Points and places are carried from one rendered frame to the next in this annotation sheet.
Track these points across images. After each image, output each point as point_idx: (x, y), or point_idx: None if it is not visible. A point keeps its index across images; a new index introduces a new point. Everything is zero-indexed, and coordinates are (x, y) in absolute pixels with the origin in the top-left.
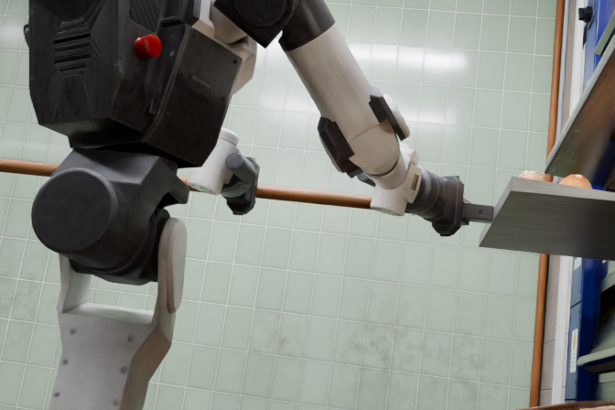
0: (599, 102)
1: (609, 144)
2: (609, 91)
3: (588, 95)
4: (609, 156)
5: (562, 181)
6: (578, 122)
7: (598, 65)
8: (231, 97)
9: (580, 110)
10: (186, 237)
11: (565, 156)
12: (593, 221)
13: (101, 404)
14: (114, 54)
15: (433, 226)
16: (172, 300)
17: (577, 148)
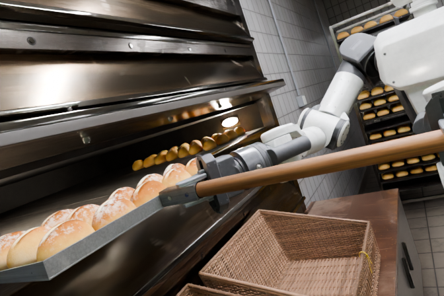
0: (145, 117)
1: (68, 142)
2: (156, 115)
3: (154, 113)
4: (32, 152)
5: (184, 166)
6: (115, 123)
7: (162, 99)
8: (398, 98)
9: (135, 117)
10: (439, 172)
11: (19, 146)
12: None
13: None
14: None
15: (229, 202)
16: None
17: (51, 140)
